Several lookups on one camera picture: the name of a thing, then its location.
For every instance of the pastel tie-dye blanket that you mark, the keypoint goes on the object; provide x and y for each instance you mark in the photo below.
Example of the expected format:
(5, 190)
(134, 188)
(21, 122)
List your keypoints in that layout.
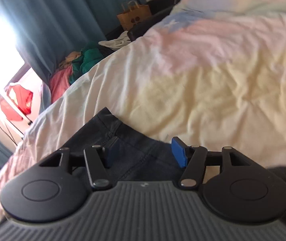
(208, 80)

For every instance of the white cloth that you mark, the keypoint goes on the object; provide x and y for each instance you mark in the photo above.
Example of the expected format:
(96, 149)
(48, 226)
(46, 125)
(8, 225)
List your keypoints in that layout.
(115, 41)

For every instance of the red garment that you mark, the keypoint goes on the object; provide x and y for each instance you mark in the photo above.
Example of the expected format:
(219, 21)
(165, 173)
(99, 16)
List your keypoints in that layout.
(17, 103)

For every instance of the black sofa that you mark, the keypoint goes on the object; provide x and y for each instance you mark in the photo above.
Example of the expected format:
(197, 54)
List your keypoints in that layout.
(158, 5)

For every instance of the white garment steamer stand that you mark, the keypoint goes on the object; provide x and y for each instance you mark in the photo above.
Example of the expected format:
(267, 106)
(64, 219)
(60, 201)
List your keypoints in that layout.
(5, 120)

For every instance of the beige cloth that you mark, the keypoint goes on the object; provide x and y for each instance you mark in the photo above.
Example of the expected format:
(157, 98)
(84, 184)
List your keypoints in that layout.
(70, 59)

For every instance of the green cloth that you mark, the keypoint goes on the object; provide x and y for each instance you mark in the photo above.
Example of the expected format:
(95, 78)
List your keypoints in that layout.
(87, 60)

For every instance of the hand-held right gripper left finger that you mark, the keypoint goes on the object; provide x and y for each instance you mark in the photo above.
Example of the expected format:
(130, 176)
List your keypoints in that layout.
(112, 153)

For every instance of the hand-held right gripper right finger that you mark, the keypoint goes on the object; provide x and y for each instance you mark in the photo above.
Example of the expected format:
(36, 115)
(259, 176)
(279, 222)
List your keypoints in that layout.
(179, 153)

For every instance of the black pants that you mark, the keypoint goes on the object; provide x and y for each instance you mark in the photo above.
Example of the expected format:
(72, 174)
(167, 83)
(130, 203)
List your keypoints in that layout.
(138, 155)

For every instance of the pink cloth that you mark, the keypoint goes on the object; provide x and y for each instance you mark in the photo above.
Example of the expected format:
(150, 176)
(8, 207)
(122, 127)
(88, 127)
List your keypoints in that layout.
(61, 84)

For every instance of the light blue cloth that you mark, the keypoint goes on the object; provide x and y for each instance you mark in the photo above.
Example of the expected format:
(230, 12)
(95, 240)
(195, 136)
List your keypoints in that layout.
(45, 98)

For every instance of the brown paper bag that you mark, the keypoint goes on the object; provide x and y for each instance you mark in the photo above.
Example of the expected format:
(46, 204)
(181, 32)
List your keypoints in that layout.
(132, 16)

